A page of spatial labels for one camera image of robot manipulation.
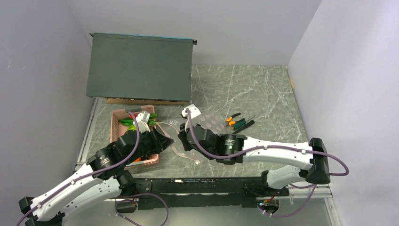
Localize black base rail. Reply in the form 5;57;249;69
116;177;290;210

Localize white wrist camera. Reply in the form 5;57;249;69
181;104;201;131
135;111;150;133

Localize black hammer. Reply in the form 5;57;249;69
233;120;255;134

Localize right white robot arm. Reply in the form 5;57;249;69
178;125;331;195

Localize long green pepper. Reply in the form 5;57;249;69
119;120;157;127
119;113;158;122

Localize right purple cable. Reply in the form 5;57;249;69
186;109;350;218

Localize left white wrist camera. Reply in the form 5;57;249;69
135;111;150;133

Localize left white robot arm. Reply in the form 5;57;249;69
17;129;174;226

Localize clear zip top bag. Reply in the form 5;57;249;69
156;112;229;165

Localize green apple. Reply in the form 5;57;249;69
127;124;136;131

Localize dark grey server box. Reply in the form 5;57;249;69
86;33;197;102

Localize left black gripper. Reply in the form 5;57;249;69
124;125;174;165

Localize orange handled pliers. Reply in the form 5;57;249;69
225;112;241;126

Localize pink plastic basket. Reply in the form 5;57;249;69
110;105;159;170

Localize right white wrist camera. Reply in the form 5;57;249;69
181;104;201;131

